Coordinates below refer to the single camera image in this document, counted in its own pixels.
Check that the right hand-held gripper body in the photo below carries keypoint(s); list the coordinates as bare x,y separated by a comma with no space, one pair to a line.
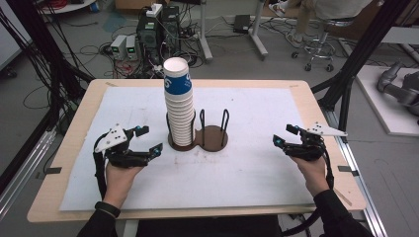
308,149

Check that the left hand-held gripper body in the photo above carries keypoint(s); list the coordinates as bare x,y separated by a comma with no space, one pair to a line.
123,158

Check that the stack of paper cups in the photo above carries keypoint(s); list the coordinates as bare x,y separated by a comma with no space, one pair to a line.
180,121

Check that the person's left hand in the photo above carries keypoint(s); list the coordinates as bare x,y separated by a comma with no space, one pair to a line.
118,182

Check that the person's right hand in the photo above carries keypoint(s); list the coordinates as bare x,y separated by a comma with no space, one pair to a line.
314,176

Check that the black tape piece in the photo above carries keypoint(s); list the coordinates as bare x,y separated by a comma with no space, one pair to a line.
52,170
347,170

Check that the black wristband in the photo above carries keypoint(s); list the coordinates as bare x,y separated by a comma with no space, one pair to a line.
107,208

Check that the thin wooden strip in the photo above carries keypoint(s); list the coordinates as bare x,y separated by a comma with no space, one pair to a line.
344,197

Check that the white foam mat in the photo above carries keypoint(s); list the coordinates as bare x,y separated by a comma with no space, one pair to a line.
230,177

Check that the wooden table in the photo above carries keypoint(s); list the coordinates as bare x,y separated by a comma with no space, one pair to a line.
230,83

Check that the white platform board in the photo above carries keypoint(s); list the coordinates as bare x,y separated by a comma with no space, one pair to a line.
378,105

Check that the grey bench power supply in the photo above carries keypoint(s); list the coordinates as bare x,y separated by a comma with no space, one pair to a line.
131,47
118,46

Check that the metal stool on casters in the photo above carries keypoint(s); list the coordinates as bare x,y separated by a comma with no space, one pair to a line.
318,47

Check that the black computer tower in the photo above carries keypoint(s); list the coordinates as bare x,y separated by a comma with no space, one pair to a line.
171,29
149,36

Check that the white desk leg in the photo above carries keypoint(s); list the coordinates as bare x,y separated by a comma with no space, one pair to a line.
258,36
204,36

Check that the black box on floor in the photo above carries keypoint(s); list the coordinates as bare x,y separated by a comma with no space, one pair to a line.
241,23

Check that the white power strip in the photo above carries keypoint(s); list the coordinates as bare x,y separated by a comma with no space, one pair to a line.
154,10

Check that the white round table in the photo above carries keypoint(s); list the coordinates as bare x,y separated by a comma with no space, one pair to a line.
66,7

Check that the aluminium rail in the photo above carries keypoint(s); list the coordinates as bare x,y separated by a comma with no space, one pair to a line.
23,174
359,164

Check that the black frame post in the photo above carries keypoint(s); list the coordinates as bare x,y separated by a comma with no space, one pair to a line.
362,46

